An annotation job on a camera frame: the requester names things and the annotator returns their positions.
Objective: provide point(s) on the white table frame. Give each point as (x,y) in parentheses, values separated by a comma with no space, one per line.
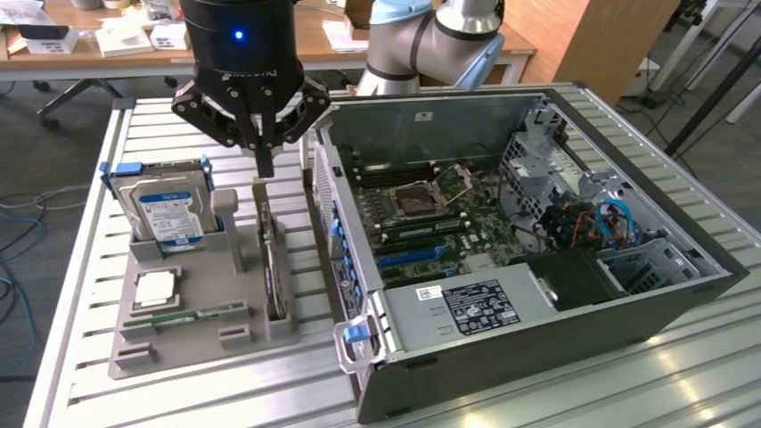
(675,58)

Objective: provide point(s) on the wooden cabinet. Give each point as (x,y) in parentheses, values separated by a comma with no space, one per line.
(594,44)

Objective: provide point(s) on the black RAM slot row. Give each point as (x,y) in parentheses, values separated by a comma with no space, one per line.
(391,176)

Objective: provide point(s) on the black chair base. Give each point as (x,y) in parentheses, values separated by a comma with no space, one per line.
(46,121)

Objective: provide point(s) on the white box black lid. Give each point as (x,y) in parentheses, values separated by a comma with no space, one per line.
(50,44)

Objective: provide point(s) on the grey mug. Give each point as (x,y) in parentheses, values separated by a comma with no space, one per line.
(86,4)

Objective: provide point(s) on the black graphics card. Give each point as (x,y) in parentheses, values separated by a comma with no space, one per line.
(272,267)

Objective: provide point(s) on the grey power supply unit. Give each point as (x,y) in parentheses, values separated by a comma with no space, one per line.
(415,321)

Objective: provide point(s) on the metal socket cover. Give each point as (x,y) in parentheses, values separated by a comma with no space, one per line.
(454,183)

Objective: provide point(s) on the black fan shroud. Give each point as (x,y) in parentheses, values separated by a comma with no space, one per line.
(570,276)

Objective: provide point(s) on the printed paper sheets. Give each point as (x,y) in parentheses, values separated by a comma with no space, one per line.
(24,11)

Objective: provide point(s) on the low metal disk bay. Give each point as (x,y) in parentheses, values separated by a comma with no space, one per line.
(653,263)

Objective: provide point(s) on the black slanted pole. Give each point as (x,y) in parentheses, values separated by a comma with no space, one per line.
(713,105)

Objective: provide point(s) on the white paper stack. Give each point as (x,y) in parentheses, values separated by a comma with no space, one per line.
(345,38)

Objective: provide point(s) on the hard disk blue carrier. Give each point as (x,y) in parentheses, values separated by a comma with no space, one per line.
(162,214)

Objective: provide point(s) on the black open PC case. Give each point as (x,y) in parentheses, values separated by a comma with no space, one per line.
(534,356)

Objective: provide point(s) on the long wooden desk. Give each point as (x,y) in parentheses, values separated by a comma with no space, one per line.
(58,58)

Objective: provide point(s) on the grey parts rack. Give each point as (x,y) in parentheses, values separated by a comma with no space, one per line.
(196,339)

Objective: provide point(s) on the CPU socket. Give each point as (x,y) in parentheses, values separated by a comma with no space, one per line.
(415,203)

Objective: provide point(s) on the blue case latch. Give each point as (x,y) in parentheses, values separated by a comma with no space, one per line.
(356,334)

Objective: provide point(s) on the installed RAM stick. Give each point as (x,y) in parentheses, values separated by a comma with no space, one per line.
(425,228)

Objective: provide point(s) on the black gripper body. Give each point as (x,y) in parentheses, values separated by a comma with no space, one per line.
(244,53)

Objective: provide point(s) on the open white box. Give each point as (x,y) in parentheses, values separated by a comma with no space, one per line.
(121,44)

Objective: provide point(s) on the small printed white box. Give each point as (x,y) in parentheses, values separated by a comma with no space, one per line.
(169,38)

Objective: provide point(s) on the blue expansion slot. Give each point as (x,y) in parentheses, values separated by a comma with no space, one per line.
(410,258)

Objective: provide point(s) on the silver CPU chip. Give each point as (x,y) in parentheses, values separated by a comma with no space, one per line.
(154,290)

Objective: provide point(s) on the tall metal disk bay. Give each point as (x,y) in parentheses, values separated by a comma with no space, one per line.
(534,178)

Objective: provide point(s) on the green RAM stick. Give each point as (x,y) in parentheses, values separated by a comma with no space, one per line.
(178,317)

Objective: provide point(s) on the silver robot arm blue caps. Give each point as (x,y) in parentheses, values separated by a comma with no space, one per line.
(391,49)

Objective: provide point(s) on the brown cardboard box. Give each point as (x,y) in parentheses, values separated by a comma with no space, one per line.
(356,13)

